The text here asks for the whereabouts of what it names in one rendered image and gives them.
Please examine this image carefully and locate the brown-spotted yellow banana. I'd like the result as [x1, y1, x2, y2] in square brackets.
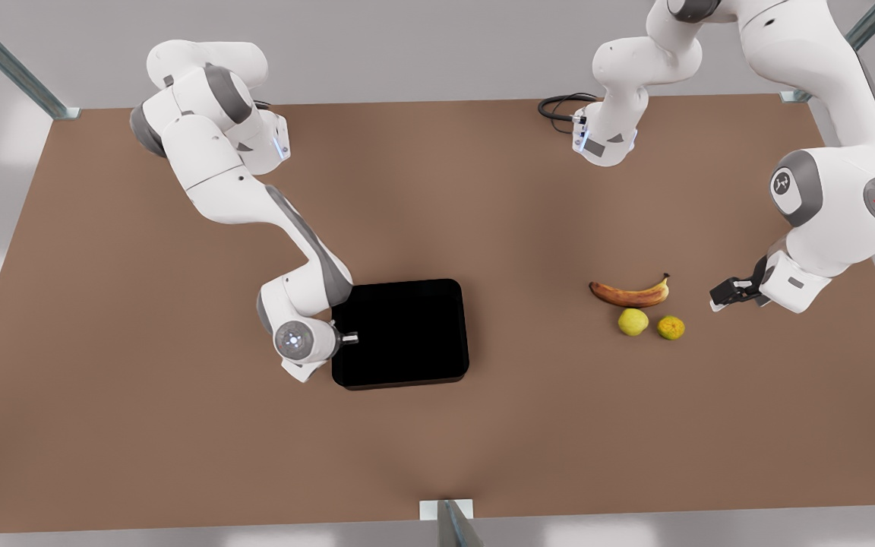
[589, 273, 671, 308]

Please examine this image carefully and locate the black rectangular tray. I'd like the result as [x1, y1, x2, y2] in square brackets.
[330, 278, 471, 391]

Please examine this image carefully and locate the silver frame post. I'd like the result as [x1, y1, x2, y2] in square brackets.
[419, 498, 485, 547]
[0, 0, 82, 122]
[780, 0, 875, 104]

